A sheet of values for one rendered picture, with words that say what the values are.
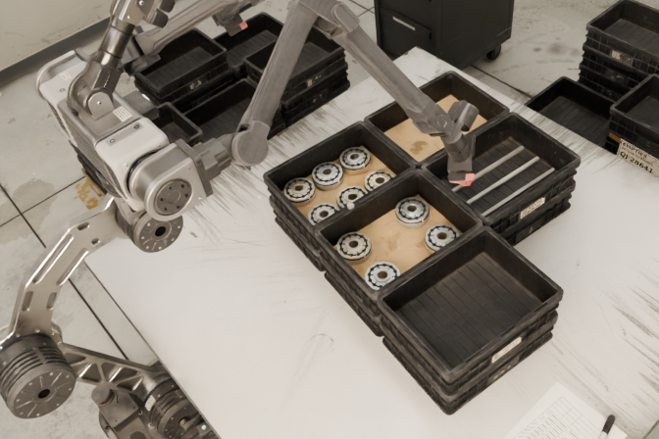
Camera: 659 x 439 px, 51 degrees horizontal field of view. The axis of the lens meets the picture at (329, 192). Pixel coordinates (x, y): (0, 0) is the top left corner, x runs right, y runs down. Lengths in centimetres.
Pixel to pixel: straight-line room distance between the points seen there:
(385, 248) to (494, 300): 36
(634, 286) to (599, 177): 44
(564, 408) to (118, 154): 129
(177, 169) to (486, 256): 100
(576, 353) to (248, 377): 92
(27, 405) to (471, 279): 123
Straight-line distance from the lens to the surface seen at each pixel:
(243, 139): 152
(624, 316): 218
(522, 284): 203
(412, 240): 211
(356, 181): 228
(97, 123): 162
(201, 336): 218
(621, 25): 360
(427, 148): 238
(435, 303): 198
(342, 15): 165
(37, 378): 198
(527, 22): 444
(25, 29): 474
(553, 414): 199
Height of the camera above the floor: 248
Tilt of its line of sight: 47 degrees down
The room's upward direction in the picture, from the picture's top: 9 degrees counter-clockwise
